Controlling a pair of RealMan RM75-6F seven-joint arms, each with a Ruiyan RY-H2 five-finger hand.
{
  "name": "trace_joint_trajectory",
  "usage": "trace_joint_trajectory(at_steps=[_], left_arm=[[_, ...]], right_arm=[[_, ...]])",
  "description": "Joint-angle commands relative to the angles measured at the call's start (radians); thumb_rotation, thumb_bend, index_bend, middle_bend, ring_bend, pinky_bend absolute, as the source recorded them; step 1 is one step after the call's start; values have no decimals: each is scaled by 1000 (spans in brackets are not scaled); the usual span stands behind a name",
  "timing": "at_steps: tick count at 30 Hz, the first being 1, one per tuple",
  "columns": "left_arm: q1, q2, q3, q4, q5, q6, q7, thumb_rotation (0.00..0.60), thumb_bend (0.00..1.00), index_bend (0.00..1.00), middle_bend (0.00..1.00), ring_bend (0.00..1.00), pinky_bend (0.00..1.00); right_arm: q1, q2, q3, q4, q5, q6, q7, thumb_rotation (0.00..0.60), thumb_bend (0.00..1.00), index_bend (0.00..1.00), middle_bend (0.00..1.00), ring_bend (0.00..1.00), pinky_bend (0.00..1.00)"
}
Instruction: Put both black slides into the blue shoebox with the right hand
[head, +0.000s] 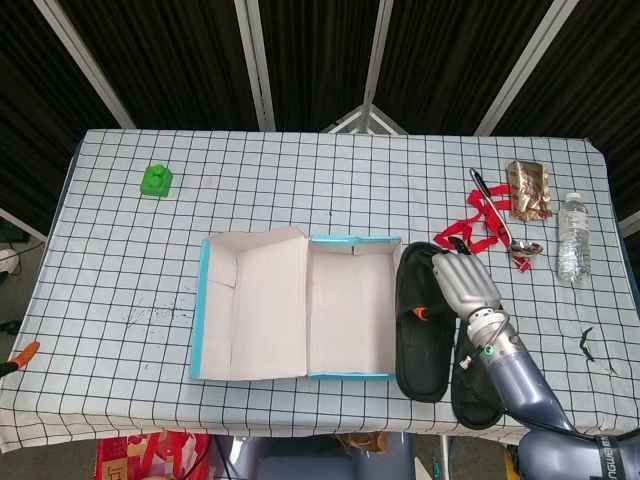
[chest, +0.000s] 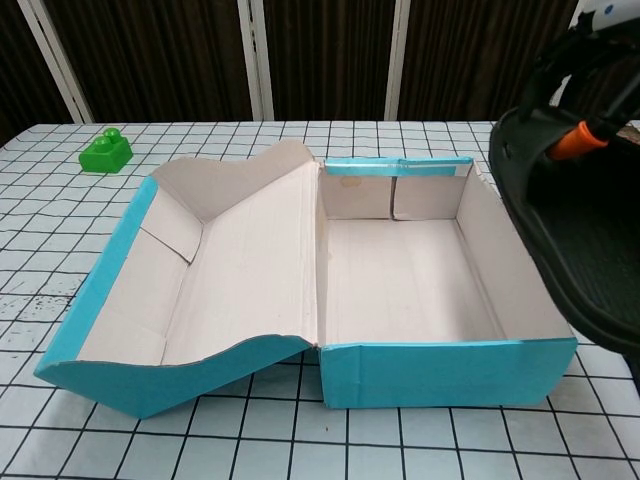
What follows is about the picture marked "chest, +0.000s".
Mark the light blue shoe box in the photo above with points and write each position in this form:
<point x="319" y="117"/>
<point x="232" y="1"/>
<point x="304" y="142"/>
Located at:
<point x="425" y="375"/>

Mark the dark folding screen white frames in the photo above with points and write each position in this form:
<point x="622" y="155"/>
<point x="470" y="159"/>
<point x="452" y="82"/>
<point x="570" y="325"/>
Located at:
<point x="175" y="50"/>

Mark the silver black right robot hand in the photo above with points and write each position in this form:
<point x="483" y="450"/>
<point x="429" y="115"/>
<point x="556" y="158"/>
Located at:
<point x="575" y="140"/>

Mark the green toy building block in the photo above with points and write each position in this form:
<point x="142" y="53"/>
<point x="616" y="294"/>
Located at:
<point x="105" y="157"/>

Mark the black rubber slipper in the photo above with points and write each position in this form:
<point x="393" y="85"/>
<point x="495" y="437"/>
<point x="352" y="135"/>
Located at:
<point x="575" y="280"/>

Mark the grid-patterned white tablecloth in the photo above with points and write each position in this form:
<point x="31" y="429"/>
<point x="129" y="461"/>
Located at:
<point x="300" y="440"/>

